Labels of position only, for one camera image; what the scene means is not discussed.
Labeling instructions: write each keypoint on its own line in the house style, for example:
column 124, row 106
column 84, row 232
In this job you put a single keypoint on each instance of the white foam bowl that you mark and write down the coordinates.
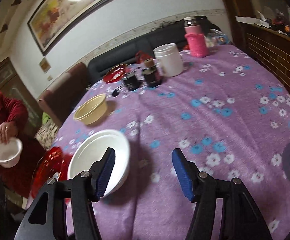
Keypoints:
column 93, row 149
column 10, row 152

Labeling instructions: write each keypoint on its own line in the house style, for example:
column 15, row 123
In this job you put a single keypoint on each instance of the brown chair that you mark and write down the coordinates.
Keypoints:
column 61, row 97

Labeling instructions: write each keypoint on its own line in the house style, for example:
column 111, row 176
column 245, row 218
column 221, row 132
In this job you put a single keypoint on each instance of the black sofa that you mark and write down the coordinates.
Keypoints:
column 130, row 51

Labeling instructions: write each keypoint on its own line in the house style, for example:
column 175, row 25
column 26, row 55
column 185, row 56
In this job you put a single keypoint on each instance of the beige plastic bowl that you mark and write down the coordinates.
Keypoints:
column 92, row 110

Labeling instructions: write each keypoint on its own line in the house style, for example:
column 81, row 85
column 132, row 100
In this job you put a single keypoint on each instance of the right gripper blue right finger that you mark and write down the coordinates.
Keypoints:
column 187, row 174

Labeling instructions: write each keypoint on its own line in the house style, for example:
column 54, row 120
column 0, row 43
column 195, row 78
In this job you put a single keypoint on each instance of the pink sleeved thermos bottle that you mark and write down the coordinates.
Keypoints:
column 195, row 37

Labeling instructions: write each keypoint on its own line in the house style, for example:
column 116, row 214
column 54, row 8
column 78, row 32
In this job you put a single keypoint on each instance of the framed wall painting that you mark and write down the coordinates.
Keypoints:
column 52, row 19

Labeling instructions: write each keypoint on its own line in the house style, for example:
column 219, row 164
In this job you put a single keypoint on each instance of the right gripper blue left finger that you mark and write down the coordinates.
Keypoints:
column 101, row 172

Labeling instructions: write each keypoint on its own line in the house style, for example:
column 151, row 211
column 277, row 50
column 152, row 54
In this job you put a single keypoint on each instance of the person in red jacket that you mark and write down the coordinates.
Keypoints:
column 13, row 119

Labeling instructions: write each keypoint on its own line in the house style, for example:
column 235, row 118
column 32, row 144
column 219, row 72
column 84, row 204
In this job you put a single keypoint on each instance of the wooden cabinet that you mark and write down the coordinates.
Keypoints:
column 261, row 28

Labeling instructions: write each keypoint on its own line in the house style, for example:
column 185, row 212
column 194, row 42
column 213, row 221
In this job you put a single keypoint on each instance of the small red glass plate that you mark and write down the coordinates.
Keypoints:
column 115, row 74

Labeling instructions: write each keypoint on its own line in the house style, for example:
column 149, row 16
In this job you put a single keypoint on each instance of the white plastic container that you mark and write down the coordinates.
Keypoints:
column 169, row 59

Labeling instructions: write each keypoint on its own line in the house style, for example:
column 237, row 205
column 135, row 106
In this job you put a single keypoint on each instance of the black jar with cork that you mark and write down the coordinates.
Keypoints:
column 151, row 74

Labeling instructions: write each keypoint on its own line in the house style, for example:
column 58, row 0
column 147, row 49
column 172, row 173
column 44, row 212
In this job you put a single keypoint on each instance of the bystander bare hand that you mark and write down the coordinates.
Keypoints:
column 8, row 130

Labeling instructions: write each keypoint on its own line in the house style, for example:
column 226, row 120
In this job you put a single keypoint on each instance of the purple floral tablecloth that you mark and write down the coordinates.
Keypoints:
column 227, row 113

